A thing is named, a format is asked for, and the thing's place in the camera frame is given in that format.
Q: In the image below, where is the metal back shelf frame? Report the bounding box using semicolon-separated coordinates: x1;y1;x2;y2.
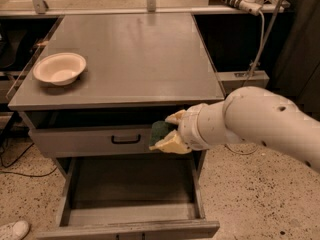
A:
0;0;292;18

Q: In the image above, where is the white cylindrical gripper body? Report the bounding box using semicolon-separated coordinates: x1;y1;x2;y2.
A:
178;102;244;151

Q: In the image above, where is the dark grey cabinet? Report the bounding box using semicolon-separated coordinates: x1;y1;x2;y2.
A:
268;0;320;119

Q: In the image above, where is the dark green sponge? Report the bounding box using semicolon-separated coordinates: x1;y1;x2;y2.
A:
149;121;178;146

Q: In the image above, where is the open middle grey drawer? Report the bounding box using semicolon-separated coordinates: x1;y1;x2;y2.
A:
37;152;219;240

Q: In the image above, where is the black floor cable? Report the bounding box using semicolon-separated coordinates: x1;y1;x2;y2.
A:
0;140;58;178

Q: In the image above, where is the black drawer handle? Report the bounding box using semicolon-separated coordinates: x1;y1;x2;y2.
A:
111;134;141;145

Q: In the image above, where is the white paper bowl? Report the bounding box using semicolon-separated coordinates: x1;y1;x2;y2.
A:
33;53;87;86

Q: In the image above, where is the closed upper grey drawer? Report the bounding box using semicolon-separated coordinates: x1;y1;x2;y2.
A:
28;122;218;158

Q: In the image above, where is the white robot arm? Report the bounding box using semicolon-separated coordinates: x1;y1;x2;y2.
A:
149;86;320;172

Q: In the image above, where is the white sneaker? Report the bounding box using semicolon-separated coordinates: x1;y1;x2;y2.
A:
0;220;30;240

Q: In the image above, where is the grey metal drawer cabinet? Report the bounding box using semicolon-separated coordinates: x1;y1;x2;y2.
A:
7;12;226;240

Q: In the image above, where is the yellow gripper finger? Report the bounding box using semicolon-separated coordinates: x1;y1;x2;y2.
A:
149;130;192;154
165;109;186;125

